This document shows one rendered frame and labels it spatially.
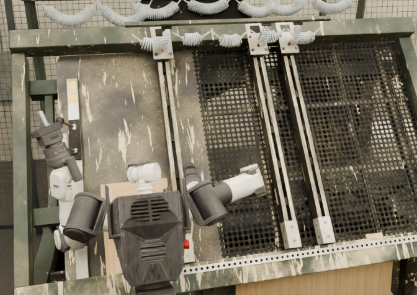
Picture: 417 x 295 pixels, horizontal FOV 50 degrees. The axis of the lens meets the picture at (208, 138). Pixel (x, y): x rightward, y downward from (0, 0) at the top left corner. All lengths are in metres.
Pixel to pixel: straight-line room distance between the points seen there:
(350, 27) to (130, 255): 1.81
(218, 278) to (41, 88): 1.27
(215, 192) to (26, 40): 1.25
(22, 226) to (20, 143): 0.38
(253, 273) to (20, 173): 1.14
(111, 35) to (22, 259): 1.13
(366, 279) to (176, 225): 1.49
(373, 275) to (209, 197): 1.36
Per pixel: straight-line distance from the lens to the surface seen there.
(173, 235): 1.49
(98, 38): 2.37
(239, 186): 1.73
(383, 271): 2.76
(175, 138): 2.18
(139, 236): 1.48
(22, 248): 2.13
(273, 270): 2.17
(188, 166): 2.08
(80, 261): 2.10
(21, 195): 2.17
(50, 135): 1.78
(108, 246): 2.11
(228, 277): 2.12
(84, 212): 1.61
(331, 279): 2.63
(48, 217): 2.22
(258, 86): 2.37
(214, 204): 1.64
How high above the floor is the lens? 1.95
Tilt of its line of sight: 14 degrees down
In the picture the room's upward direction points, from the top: 2 degrees counter-clockwise
